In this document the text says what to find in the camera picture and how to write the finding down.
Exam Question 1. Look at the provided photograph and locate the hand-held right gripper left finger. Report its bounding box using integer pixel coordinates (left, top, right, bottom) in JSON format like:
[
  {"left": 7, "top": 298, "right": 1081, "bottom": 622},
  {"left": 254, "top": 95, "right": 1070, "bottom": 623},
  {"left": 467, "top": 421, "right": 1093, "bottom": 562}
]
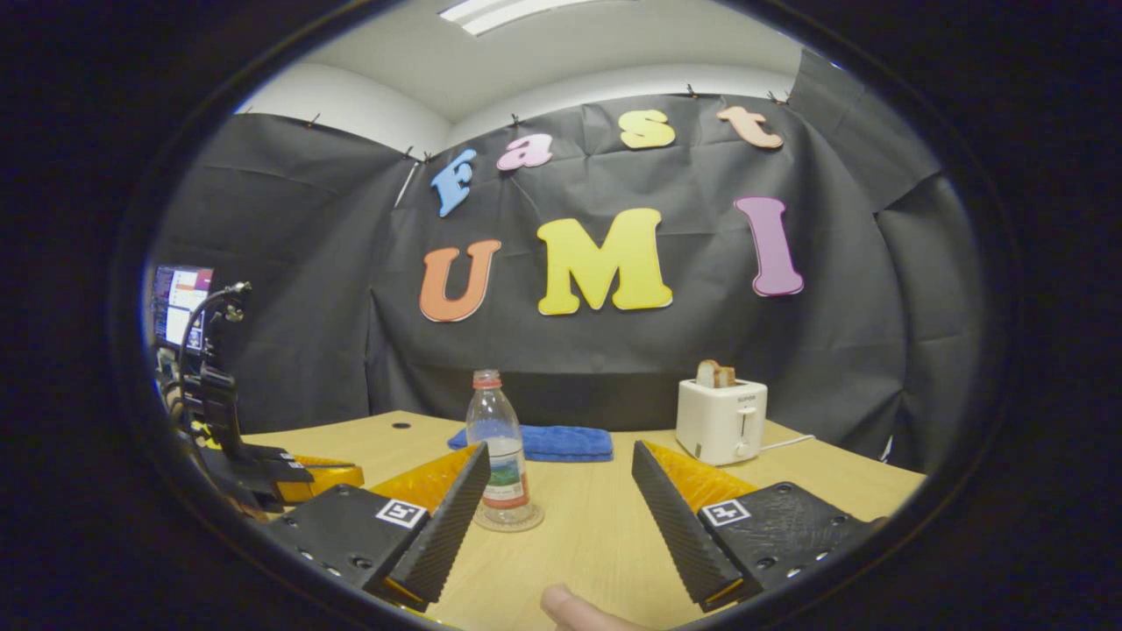
[{"left": 259, "top": 441, "right": 493, "bottom": 613}]

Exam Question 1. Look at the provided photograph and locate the white toaster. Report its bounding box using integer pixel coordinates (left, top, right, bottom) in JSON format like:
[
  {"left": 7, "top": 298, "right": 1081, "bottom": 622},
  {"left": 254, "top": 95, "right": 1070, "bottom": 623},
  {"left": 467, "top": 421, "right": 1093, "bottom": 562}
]
[{"left": 675, "top": 379, "right": 769, "bottom": 466}]

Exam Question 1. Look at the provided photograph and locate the computer monitor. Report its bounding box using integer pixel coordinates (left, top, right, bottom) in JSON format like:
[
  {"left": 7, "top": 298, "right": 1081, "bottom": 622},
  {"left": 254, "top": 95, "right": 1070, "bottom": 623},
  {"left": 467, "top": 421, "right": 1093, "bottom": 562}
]
[{"left": 153, "top": 265, "right": 215, "bottom": 353}]

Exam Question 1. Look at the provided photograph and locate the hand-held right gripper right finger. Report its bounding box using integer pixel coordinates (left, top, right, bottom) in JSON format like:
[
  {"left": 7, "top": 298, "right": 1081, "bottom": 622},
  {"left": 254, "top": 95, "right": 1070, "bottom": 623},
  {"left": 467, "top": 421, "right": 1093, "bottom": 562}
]
[{"left": 631, "top": 440, "right": 880, "bottom": 614}]

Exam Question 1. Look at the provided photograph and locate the clear plastic water bottle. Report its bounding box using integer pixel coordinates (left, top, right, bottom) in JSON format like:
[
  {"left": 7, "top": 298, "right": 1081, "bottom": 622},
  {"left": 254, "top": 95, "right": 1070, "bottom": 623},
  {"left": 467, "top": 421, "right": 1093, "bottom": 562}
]
[{"left": 465, "top": 369, "right": 534, "bottom": 528}]

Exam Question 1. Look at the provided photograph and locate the ceiling light panel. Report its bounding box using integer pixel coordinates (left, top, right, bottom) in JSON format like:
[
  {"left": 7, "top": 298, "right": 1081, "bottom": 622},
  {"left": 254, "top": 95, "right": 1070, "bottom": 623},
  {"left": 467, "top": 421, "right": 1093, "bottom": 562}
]
[{"left": 438, "top": 0, "right": 607, "bottom": 37}]

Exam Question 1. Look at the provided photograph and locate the blue folded towel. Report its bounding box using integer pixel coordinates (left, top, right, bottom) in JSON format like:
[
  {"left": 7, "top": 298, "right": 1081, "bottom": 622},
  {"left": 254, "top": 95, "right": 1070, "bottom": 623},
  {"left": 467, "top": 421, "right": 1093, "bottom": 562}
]
[{"left": 447, "top": 425, "right": 615, "bottom": 464}]

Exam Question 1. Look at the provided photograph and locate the black backdrop cloth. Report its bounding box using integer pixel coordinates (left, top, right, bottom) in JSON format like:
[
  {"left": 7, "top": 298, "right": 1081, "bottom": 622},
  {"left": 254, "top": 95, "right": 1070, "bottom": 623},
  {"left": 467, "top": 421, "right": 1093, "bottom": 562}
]
[{"left": 145, "top": 48, "right": 987, "bottom": 474}]

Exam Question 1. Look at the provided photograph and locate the round wooden coaster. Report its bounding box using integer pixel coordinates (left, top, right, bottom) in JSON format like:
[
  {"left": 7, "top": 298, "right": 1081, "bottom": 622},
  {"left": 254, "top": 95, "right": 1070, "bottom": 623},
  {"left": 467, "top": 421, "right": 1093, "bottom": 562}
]
[{"left": 473, "top": 503, "right": 545, "bottom": 534}]

